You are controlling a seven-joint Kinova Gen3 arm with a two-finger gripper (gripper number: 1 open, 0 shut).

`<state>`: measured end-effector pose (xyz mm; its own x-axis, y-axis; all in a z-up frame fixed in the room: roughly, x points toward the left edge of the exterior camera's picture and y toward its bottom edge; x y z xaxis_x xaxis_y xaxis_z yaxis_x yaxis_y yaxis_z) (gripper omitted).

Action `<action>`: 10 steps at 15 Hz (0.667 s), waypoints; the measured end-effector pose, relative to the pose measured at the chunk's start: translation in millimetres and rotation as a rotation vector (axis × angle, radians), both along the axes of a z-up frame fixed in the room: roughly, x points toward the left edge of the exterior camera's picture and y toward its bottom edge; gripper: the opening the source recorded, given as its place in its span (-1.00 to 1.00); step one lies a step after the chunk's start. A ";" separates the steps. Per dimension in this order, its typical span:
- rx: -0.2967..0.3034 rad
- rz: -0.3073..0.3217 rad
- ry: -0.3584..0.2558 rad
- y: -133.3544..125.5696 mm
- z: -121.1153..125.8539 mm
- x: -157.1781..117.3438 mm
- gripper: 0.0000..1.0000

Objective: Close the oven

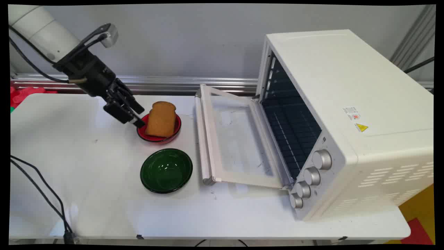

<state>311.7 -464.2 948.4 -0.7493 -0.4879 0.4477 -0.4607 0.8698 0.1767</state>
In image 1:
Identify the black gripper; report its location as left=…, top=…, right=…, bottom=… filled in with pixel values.
left=53, top=49, right=146, bottom=128

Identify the white glass oven door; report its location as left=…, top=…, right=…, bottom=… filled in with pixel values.
left=194, top=84, right=294, bottom=190

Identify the brown bread slice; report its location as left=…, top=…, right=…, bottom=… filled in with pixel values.
left=145, top=101, right=177, bottom=138

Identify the red bowl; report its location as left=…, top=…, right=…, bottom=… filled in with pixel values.
left=137, top=113, right=182, bottom=145

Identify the dark green bowl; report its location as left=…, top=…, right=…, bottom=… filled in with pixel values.
left=140, top=148, right=193, bottom=194

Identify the red cloth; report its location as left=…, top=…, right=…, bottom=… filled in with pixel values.
left=10, top=86, right=58, bottom=108

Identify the silver oven knob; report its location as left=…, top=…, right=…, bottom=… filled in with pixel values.
left=304, top=167, right=322, bottom=186
left=290, top=193, right=304, bottom=209
left=295, top=181, right=312, bottom=199
left=312, top=149, right=333, bottom=170

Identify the white printed label sticker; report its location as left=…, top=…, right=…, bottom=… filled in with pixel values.
left=342, top=106, right=361, bottom=121

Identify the white toaster oven body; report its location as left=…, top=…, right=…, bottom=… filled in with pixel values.
left=256, top=30, right=434, bottom=222

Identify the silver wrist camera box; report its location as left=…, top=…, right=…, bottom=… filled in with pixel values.
left=101, top=24, right=119, bottom=48

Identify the black camera cable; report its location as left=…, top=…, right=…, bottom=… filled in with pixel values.
left=71, top=24, right=111, bottom=58

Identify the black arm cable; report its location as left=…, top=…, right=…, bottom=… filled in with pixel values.
left=9, top=36, right=88, bottom=84
left=9, top=25, right=58, bottom=65

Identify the black table cable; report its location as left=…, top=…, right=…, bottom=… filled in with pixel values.
left=10, top=160, right=70, bottom=240
left=10, top=155, right=74, bottom=243

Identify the dark wire oven rack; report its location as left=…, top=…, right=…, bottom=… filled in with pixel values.
left=262, top=99, right=322, bottom=180

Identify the aluminium frame post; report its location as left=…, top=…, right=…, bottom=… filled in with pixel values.
left=390, top=5, right=436, bottom=70

